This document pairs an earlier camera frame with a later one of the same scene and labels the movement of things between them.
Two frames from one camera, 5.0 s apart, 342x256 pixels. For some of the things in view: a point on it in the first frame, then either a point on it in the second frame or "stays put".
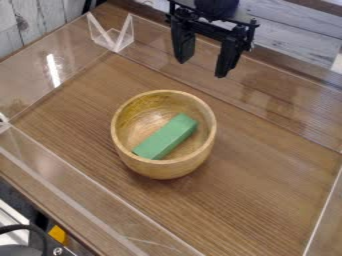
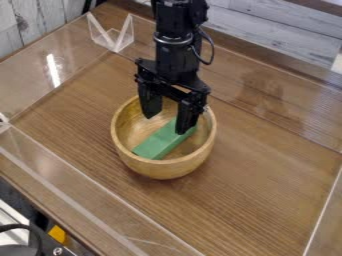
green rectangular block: [166, 136] stays put
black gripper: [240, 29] to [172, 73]
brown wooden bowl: [144, 115] stays put
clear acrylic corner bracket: [113, 39] stays put
